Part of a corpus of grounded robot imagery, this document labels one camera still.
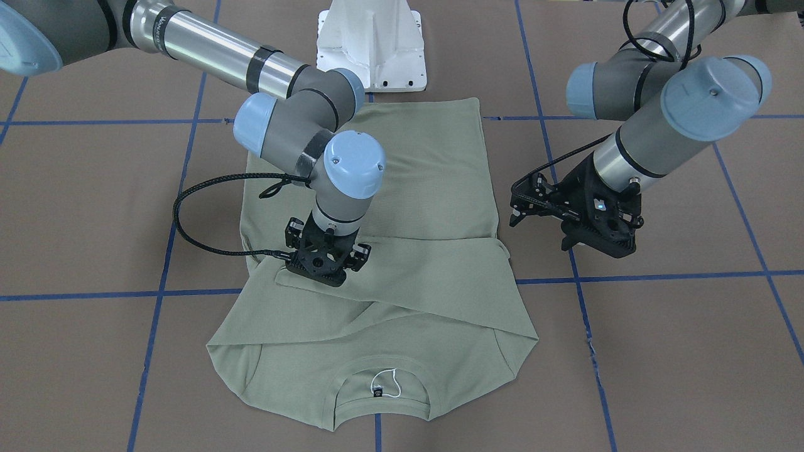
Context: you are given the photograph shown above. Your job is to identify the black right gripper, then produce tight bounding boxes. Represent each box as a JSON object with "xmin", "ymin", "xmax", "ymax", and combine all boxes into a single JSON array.
[{"xmin": 285, "ymin": 217, "xmax": 371, "ymax": 287}]

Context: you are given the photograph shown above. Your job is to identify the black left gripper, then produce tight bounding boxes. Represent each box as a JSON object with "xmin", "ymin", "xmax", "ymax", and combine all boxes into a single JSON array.
[{"xmin": 552, "ymin": 155, "xmax": 644, "ymax": 258}]

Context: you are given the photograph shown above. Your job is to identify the olive green long-sleeve shirt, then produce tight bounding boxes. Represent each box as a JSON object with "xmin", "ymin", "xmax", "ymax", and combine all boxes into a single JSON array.
[{"xmin": 206, "ymin": 97, "xmax": 539, "ymax": 430}]

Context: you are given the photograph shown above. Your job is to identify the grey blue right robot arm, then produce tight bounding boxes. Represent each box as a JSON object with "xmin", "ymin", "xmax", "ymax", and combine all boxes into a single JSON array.
[{"xmin": 2, "ymin": 1, "xmax": 386, "ymax": 287}]

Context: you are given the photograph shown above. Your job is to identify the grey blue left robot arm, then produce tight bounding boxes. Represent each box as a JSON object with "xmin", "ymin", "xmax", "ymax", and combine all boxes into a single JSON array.
[{"xmin": 546, "ymin": 1, "xmax": 802, "ymax": 258}]

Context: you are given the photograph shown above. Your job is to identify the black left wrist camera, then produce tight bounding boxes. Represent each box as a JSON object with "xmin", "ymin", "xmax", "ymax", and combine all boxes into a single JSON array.
[{"xmin": 509, "ymin": 172, "xmax": 571, "ymax": 228}]

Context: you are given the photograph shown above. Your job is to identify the white neck tag string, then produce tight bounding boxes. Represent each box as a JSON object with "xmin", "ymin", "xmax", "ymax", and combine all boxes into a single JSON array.
[{"xmin": 371, "ymin": 369, "xmax": 403, "ymax": 399}]

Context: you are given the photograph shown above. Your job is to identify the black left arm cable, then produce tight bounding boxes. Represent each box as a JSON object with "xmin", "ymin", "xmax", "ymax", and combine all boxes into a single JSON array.
[{"xmin": 510, "ymin": 0, "xmax": 704, "ymax": 189}]

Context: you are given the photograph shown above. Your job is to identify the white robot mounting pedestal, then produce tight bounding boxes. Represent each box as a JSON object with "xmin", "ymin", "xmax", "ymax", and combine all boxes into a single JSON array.
[{"xmin": 316, "ymin": 1, "xmax": 428, "ymax": 94}]

